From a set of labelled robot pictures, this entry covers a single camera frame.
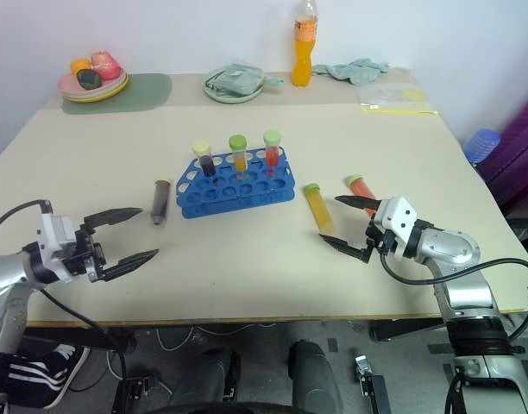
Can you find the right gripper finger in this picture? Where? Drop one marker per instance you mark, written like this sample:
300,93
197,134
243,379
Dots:
346,248
359,202

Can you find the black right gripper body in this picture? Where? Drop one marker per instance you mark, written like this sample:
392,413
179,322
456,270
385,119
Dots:
382,241

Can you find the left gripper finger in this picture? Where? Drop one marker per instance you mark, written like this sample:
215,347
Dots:
113,217
130,264

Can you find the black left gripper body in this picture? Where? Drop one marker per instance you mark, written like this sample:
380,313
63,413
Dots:
91,259

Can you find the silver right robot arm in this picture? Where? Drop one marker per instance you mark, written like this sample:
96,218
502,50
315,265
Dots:
454,250

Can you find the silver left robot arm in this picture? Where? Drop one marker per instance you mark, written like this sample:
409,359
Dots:
7,267

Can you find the green-capped red liquid tube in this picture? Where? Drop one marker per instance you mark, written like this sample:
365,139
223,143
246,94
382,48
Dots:
272,153
362,189

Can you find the green-capped yellow liquid tube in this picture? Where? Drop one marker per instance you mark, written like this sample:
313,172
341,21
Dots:
239,157
319,209

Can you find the dark brown liquid tube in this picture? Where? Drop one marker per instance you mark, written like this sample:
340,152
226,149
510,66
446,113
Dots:
160,202

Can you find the cream-capped dark liquid tube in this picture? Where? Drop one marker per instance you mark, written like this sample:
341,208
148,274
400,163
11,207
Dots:
207,163

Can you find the blue test tube rack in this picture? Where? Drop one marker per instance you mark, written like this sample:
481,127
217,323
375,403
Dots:
242,194

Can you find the clear plastic bag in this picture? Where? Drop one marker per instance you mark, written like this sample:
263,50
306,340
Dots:
389,97

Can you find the yellow plate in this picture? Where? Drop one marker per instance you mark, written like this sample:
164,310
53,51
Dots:
96,99

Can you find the black white-striped shoe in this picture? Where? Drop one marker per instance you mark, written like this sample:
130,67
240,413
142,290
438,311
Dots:
44,373

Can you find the green placemat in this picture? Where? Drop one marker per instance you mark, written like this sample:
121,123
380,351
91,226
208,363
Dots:
147,92

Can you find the crumpled green cloth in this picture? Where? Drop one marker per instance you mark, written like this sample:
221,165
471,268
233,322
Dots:
354,71

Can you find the dark rounded shape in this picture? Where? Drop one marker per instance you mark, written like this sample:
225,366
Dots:
208,379
311,375

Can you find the blue ribbed plastic container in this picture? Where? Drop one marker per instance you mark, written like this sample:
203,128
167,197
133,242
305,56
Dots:
482,144

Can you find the pink plate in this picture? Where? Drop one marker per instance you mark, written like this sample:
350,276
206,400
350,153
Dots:
70,85

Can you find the dark green toy fruit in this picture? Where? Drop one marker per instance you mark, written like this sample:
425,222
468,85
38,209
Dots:
88,79

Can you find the pink toy peach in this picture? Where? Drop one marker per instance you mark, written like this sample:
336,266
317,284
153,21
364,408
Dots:
105,64

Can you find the orange toy fruit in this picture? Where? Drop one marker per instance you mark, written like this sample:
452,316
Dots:
79,65

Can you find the orange soda bottle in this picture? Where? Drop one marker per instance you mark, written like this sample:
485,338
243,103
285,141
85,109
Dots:
303,56

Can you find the light green plate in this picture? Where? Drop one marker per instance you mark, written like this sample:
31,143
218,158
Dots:
229,98

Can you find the purple object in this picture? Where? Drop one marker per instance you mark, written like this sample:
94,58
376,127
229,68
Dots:
518,146

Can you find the folded green cloth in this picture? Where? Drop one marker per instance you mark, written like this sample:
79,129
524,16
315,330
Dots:
236,79

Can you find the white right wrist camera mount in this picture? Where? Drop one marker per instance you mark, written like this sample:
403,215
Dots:
397,217

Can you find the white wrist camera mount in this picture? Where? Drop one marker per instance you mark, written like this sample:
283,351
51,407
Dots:
54,235
397,217

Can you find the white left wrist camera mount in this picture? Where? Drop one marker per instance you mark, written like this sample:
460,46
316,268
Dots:
54,235

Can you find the metal clamp bracket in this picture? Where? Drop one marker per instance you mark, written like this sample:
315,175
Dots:
367,379
134,390

